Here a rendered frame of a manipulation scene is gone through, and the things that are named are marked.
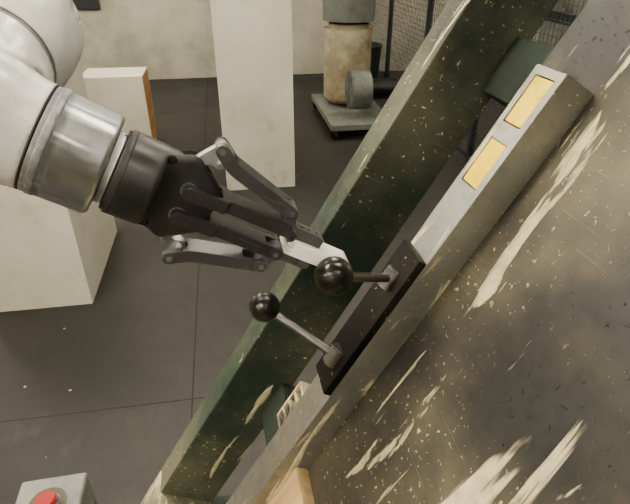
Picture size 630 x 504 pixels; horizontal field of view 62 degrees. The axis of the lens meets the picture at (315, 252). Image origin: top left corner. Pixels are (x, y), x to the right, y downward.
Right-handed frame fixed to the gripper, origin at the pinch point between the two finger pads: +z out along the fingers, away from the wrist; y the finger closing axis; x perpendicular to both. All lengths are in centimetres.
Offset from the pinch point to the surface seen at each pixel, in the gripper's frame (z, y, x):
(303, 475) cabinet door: 14.5, 28.3, 2.0
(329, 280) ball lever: 0.4, 0.0, 4.9
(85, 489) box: -2, 75, -26
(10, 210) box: -52, 139, -225
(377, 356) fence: 13.5, 8.8, 0.7
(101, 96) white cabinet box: -44, 145, -492
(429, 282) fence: 13.1, -2.1, 0.7
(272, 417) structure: 19.1, 39.7, -18.9
